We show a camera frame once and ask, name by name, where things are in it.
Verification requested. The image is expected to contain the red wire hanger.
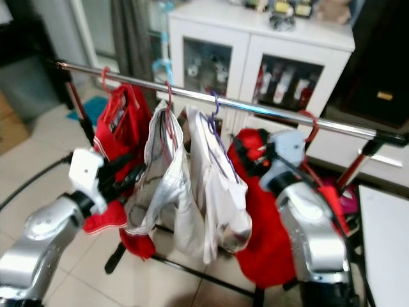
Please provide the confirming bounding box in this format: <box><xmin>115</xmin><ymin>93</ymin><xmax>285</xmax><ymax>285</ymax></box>
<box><xmin>297</xmin><ymin>110</ymin><xmax>327</xmax><ymax>186</ymax></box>
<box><xmin>100</xmin><ymin>65</ymin><xmax>132</xmax><ymax>125</ymax></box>
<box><xmin>162</xmin><ymin>80</ymin><xmax>183</xmax><ymax>154</ymax></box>

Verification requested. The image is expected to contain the large red garment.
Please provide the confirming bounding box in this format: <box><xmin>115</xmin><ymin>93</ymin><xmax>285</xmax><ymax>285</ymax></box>
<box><xmin>227</xmin><ymin>128</ymin><xmax>352</xmax><ymax>288</ymax></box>

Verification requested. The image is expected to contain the metal clothes rack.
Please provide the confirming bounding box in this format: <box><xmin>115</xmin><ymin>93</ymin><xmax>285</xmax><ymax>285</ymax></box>
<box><xmin>48</xmin><ymin>59</ymin><xmax>409</xmax><ymax>307</ymax></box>

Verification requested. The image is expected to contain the white hanging garment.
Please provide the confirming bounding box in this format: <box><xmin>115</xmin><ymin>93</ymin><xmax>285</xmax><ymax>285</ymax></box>
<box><xmin>185</xmin><ymin>107</ymin><xmax>253</xmax><ymax>253</ymax></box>
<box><xmin>125</xmin><ymin>101</ymin><xmax>205</xmax><ymax>263</ymax></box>

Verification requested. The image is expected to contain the red white-trimmed hanging garment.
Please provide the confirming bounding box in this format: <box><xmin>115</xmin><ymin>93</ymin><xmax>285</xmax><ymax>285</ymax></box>
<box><xmin>83</xmin><ymin>83</ymin><xmax>157</xmax><ymax>260</ymax></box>

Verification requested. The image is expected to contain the blue floor mat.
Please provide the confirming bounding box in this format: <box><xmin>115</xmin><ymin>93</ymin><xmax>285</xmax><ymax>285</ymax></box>
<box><xmin>65</xmin><ymin>96</ymin><xmax>109</xmax><ymax>125</ymax></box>

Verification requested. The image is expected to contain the white glass-door cabinet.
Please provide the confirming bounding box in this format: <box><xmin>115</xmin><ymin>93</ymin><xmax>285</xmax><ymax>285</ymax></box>
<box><xmin>166</xmin><ymin>0</ymin><xmax>355</xmax><ymax>129</ymax></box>

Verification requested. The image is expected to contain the light blue stand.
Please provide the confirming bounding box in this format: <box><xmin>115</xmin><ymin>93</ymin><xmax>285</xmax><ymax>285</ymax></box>
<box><xmin>152</xmin><ymin>0</ymin><xmax>174</xmax><ymax>84</ymax></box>

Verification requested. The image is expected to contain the low white drawer cabinet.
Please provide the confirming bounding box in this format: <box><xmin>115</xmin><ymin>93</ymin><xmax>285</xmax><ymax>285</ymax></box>
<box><xmin>307</xmin><ymin>127</ymin><xmax>409</xmax><ymax>189</ymax></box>

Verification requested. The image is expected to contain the brown cardboard box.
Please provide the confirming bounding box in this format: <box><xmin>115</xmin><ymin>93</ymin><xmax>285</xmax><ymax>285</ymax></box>
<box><xmin>0</xmin><ymin>96</ymin><xmax>17</xmax><ymax>154</ymax></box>

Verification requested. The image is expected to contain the grey storage bin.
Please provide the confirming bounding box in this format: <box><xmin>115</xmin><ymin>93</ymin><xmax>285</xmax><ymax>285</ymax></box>
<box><xmin>0</xmin><ymin>56</ymin><xmax>52</xmax><ymax>122</ymax></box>

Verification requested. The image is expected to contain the glass bowl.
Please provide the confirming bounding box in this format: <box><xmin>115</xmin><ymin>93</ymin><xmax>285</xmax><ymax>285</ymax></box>
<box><xmin>268</xmin><ymin>13</ymin><xmax>296</xmax><ymax>31</ymax></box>

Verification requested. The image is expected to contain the grey curtain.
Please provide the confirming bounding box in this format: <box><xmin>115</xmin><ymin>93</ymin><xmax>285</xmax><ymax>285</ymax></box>
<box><xmin>110</xmin><ymin>0</ymin><xmax>154</xmax><ymax>81</ymax></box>

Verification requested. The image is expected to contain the yellow black small box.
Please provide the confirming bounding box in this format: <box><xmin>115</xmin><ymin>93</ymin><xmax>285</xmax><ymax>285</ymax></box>
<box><xmin>272</xmin><ymin>0</ymin><xmax>295</xmax><ymax>17</ymax></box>
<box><xmin>294</xmin><ymin>0</ymin><xmax>317</xmax><ymax>19</ymax></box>

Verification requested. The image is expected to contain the dark wooden cabinet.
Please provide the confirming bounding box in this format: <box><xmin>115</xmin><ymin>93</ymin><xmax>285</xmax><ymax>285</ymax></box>
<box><xmin>326</xmin><ymin>0</ymin><xmax>409</xmax><ymax>129</ymax></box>

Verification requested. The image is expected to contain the white table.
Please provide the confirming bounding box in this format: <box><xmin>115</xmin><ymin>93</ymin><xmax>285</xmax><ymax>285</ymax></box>
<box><xmin>358</xmin><ymin>184</ymin><xmax>409</xmax><ymax>307</ymax></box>

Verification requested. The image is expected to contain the brown teddy bear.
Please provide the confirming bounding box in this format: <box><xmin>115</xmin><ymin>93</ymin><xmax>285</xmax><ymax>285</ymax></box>
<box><xmin>316</xmin><ymin>0</ymin><xmax>352</xmax><ymax>25</ymax></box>

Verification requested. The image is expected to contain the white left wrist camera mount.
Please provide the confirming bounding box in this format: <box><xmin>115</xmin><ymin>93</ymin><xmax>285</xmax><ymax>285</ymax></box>
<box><xmin>68</xmin><ymin>148</ymin><xmax>107</xmax><ymax>213</ymax></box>

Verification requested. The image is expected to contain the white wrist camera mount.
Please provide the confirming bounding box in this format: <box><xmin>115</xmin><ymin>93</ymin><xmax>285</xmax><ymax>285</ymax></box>
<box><xmin>68</xmin><ymin>148</ymin><xmax>107</xmax><ymax>213</ymax></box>
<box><xmin>262</xmin><ymin>130</ymin><xmax>306</xmax><ymax>181</ymax></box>

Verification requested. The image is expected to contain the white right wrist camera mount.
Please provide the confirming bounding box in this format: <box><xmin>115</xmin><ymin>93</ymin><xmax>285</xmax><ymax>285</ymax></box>
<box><xmin>262</xmin><ymin>130</ymin><xmax>306</xmax><ymax>181</ymax></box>

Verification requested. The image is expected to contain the purple wire hanger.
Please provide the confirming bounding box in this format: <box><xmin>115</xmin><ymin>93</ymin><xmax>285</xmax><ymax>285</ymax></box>
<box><xmin>206</xmin><ymin>90</ymin><xmax>242</xmax><ymax>183</ymax></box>

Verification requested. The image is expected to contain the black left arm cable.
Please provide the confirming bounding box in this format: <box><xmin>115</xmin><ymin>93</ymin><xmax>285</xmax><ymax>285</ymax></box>
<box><xmin>0</xmin><ymin>152</ymin><xmax>75</xmax><ymax>210</ymax></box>

